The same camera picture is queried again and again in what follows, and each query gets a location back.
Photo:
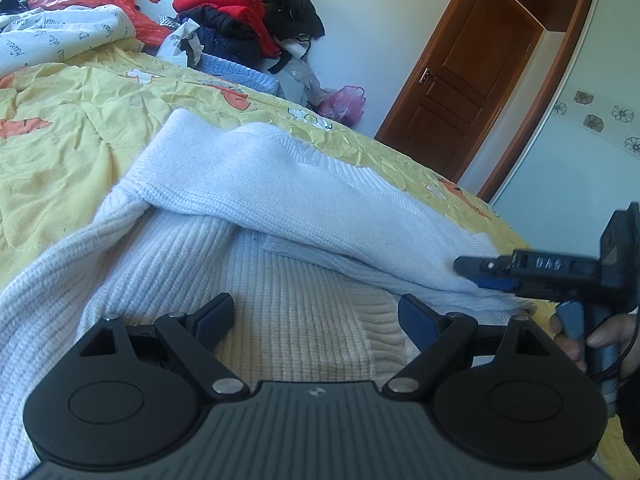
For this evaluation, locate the navy jacket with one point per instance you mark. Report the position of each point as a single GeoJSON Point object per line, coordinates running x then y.
{"type": "Point", "coordinates": [227, 37]}

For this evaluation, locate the brown wooden door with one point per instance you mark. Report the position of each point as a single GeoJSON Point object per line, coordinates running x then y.
{"type": "Point", "coordinates": [465, 70]}

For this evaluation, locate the light blue knitted cloth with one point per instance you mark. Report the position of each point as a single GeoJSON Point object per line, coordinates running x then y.
{"type": "Point", "coordinates": [240, 72]}

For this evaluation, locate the pink plastic bag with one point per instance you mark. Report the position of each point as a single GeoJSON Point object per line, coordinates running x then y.
{"type": "Point", "coordinates": [342, 105]}

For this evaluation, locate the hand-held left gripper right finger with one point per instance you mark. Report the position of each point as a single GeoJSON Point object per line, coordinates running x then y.
{"type": "Point", "coordinates": [416, 317]}

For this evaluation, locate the wooden door frame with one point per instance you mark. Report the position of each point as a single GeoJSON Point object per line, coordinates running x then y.
{"type": "Point", "coordinates": [530, 110]}

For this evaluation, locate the grey plastic bag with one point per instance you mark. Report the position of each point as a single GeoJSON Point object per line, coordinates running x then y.
{"type": "Point", "coordinates": [300, 77]}

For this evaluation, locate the person's right hand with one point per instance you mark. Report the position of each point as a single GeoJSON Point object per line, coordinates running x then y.
{"type": "Point", "coordinates": [610, 334]}

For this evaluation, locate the red jacket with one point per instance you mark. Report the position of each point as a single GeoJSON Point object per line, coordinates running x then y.
{"type": "Point", "coordinates": [225, 2]}

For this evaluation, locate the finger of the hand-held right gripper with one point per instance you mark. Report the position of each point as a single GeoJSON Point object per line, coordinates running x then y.
{"type": "Point", "coordinates": [475, 265]}

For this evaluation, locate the white knitted sweater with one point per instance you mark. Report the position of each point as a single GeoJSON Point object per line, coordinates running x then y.
{"type": "Point", "coordinates": [280, 195]}

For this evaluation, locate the yellow printed bed quilt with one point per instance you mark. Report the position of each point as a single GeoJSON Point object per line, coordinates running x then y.
{"type": "Point", "coordinates": [65, 160]}

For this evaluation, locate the white printed blanket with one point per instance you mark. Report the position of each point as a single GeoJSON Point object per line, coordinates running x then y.
{"type": "Point", "coordinates": [55, 30]}

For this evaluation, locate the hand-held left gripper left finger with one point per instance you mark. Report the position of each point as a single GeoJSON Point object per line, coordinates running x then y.
{"type": "Point", "coordinates": [216, 317]}

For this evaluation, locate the white plastic bag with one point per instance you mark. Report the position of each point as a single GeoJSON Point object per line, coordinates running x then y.
{"type": "Point", "coordinates": [177, 42]}

